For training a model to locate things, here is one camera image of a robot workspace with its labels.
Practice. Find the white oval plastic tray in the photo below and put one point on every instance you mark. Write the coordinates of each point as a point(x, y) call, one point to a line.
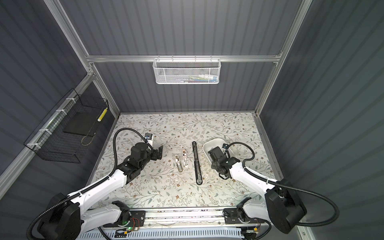
point(208, 146)

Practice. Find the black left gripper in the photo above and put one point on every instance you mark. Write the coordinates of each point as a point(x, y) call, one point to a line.
point(154, 155)

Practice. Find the yellow marker pen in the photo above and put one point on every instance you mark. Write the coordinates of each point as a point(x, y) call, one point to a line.
point(102, 115)

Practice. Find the black wire basket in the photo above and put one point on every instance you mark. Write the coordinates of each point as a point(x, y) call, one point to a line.
point(50, 143)

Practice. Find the white wire mesh basket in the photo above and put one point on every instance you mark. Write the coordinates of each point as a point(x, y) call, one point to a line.
point(196, 72)

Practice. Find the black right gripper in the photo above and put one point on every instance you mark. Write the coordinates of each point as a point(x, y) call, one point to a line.
point(213, 165)

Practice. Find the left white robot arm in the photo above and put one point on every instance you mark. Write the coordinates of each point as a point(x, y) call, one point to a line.
point(67, 217)

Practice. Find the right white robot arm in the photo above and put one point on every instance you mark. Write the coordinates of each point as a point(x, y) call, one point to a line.
point(283, 207)

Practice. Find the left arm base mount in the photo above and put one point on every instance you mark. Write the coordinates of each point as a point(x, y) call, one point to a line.
point(131, 221)

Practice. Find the pink mini stapler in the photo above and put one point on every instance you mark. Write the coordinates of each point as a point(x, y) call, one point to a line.
point(185, 158)

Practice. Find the black foam pad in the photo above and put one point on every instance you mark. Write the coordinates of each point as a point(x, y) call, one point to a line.
point(82, 124)

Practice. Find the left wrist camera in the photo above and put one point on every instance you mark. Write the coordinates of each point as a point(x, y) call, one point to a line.
point(149, 138)

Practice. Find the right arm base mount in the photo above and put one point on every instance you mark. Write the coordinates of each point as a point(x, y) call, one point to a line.
point(245, 215)

